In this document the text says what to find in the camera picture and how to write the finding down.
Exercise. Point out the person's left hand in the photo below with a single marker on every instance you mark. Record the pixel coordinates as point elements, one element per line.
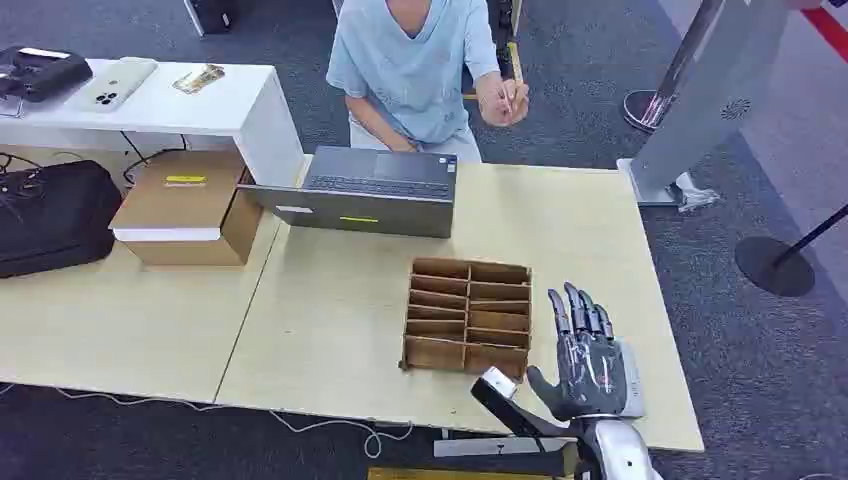
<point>497,99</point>

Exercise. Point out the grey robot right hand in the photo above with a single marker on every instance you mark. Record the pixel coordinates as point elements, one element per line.
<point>590,378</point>

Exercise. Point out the stack of cards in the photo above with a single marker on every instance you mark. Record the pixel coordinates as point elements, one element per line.
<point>511,98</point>

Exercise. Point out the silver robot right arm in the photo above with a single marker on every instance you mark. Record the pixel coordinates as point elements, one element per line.
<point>619,450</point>

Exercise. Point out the yellow bordered floor mat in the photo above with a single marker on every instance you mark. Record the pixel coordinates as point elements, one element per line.
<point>515,63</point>

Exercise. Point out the grey flat card reader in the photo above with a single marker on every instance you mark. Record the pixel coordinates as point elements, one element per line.
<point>632,378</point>

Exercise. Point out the person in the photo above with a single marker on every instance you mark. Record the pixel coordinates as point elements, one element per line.
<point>411,73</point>

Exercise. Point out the wooden compartment card box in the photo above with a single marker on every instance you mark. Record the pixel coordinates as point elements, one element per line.
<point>464,318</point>

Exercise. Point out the grey open laptop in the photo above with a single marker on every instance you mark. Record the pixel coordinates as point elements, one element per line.
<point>371,199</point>

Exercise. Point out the clear plastic bag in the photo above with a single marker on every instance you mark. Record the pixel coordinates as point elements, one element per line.
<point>696,195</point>

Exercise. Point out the grey kiosk stand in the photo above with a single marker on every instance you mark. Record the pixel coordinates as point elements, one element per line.
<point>709,93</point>

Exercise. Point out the white side table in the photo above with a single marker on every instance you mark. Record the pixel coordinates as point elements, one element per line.
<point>199,112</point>

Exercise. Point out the gold foil packet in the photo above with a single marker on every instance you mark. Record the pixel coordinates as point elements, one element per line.
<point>199,79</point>

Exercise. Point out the brown cardboard box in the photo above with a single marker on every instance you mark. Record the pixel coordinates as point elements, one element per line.
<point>185,205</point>

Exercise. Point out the pale smartphone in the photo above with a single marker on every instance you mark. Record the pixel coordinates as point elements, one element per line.
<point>119,83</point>

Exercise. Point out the black soft bag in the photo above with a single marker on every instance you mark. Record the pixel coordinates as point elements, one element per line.
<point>56,218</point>

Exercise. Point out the black pouch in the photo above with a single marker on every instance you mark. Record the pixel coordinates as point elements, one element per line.
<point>40,71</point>

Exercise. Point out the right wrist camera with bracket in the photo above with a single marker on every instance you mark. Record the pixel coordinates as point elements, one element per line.
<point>498,391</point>

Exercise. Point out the chrome stanchion post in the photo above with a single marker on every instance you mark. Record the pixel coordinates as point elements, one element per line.
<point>652,106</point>

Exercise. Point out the black stanchion post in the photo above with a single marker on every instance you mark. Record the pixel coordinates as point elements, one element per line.
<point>774,266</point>

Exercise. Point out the black cabinet with white frame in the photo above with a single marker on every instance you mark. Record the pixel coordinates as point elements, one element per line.
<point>210,14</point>

